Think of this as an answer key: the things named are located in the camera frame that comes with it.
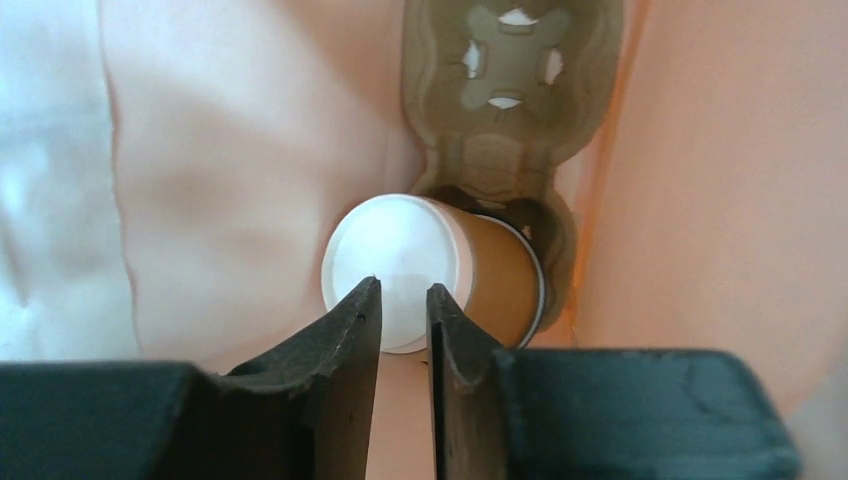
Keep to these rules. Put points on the orange paper bag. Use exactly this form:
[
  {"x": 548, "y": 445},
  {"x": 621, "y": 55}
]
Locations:
[{"x": 171, "y": 172}]

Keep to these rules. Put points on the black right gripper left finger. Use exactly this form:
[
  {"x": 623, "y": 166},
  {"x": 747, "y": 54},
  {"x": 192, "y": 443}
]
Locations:
[{"x": 301, "y": 410}]

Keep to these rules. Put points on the pulp cup carrier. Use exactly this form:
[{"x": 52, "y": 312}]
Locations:
[{"x": 501, "y": 93}]

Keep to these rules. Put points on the brown paper cup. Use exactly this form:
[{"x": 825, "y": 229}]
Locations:
[{"x": 410, "y": 243}]

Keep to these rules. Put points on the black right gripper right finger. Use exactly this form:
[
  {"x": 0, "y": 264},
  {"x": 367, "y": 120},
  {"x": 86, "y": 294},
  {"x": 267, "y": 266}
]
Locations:
[{"x": 507, "y": 413}]

